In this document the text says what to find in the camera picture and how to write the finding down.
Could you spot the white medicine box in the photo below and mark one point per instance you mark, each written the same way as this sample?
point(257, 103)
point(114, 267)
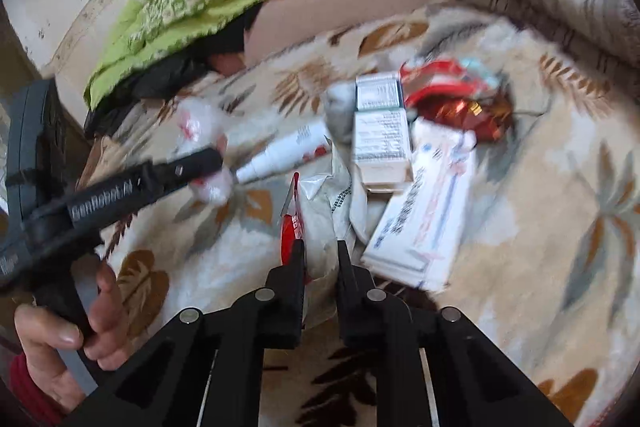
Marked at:
point(382, 142)

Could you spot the leaf printed blanket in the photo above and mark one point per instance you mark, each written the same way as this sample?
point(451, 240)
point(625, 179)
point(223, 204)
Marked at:
point(550, 232)

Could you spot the grey crumpled paper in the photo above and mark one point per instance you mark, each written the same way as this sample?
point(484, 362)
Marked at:
point(340, 112)

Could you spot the white tube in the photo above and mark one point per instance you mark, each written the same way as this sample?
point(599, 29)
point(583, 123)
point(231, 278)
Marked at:
point(280, 152)

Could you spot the small white box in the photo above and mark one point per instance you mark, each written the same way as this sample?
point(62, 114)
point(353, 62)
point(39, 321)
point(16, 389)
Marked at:
point(380, 92)

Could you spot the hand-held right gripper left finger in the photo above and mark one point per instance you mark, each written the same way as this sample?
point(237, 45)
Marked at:
point(292, 297)

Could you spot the white plastic wrapper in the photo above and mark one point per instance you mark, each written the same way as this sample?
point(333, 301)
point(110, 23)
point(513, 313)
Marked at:
point(200, 122)

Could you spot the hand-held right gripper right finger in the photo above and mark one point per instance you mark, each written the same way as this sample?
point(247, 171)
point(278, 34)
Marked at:
point(350, 297)

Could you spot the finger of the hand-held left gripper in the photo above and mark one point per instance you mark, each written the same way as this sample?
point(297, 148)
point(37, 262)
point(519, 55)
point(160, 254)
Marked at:
point(185, 169)

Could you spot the white printed plastic packet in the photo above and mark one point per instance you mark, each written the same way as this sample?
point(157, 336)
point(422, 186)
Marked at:
point(325, 207)

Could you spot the person's left hand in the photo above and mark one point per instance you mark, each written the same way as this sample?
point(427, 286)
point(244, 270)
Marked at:
point(107, 322)

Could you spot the red and white packet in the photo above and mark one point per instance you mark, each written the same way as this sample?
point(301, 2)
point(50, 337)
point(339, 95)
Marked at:
point(290, 232)

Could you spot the red snack wrapper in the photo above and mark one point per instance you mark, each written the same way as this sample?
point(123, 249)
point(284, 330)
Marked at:
point(435, 77)

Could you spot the large flat white box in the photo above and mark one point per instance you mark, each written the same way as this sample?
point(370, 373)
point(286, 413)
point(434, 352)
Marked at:
point(425, 217)

